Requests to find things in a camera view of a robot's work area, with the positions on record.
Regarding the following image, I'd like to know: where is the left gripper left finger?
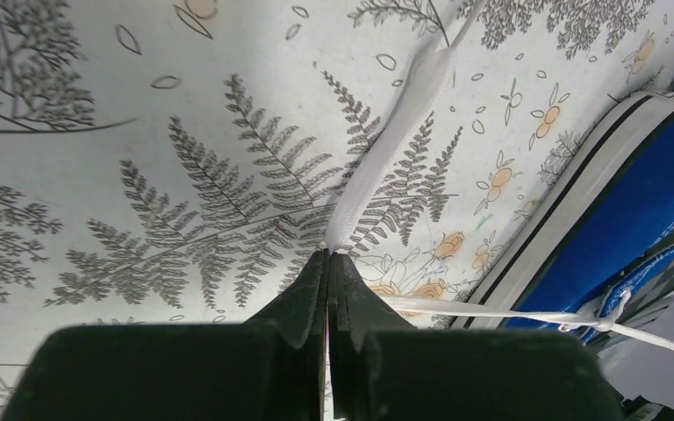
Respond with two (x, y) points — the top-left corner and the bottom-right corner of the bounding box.
(2, 251), (329, 420)

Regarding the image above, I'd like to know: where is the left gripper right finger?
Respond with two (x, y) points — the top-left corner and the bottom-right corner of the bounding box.
(326, 253), (623, 420)

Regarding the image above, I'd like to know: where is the white shoelace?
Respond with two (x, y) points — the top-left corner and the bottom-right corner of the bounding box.
(325, 1), (674, 352)

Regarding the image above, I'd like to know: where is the blue canvas sneaker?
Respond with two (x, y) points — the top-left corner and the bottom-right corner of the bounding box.
(452, 91), (674, 329)

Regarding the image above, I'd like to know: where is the floral patterned mat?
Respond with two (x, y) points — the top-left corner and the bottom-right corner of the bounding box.
(0, 1), (674, 417)

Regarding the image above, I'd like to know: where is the black white chessboard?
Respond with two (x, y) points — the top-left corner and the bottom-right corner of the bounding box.
(598, 246), (674, 330)

